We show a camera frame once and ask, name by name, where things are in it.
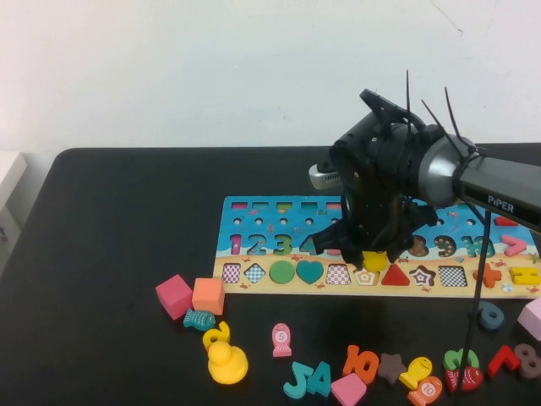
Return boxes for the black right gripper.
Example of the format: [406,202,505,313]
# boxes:
[312,189,439,272]

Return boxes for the yellow pentagon piece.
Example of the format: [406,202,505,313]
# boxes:
[363,250,388,272]

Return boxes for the red triangle piece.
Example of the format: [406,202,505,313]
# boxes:
[380,263,411,287]

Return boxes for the teal heart piece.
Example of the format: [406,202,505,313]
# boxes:
[295,261,325,285]

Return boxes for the green circle piece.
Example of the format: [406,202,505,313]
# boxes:
[269,261,296,283]

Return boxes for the colourful wooden puzzle board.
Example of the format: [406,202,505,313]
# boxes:
[213,195,541,299]

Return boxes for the brown star piece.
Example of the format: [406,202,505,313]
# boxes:
[377,353,407,385]

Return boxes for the orange plus sign piece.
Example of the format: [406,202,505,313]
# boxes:
[472,264,503,288]

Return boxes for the pink trapezoid piece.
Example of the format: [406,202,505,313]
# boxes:
[331,372,368,406]

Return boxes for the pink greater-than sign piece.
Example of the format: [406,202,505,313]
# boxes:
[500,233,528,257]

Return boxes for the yellow equals sign piece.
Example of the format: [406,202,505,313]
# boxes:
[509,266,541,287]

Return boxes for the yellow number piece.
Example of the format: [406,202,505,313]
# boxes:
[202,321,232,351]

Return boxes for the orange number ten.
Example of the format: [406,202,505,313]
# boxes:
[342,344,380,385]

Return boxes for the yellow wooden fish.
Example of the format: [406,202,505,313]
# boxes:
[398,356,434,391]

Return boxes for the pink fish with five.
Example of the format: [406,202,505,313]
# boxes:
[271,322,293,359]

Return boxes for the green number three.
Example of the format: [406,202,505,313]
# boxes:
[442,348,481,373]

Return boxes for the slate blue number nine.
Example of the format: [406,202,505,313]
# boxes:
[468,300,505,331]

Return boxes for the teal number four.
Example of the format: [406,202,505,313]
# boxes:
[306,360,333,398]

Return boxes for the teal number five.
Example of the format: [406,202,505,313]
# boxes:
[282,361,316,400]

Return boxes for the orange fish with ten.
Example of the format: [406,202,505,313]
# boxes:
[407,376,444,406]

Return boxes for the red wooden fish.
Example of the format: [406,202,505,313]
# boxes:
[445,365,484,393]

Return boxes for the black zip tie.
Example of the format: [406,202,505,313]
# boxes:
[444,86,470,153]
[421,99,445,130]
[405,69,413,136]

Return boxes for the red number seven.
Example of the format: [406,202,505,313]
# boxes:
[487,344,522,379]

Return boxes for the light pink cube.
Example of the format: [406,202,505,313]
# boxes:
[516,297,541,342]

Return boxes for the orange cube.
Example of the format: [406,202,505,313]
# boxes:
[192,277,226,316]

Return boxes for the yellow duck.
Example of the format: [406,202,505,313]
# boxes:
[207,340,249,385]

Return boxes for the teal wooden fish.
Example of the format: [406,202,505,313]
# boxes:
[183,307,216,332]

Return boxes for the brown number eight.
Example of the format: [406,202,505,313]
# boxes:
[516,343,541,380]

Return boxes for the magenta cube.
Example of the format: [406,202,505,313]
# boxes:
[155,273,194,321]

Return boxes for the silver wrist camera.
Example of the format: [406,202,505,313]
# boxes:
[308,162,344,190]

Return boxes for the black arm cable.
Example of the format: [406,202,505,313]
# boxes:
[451,206,494,406]

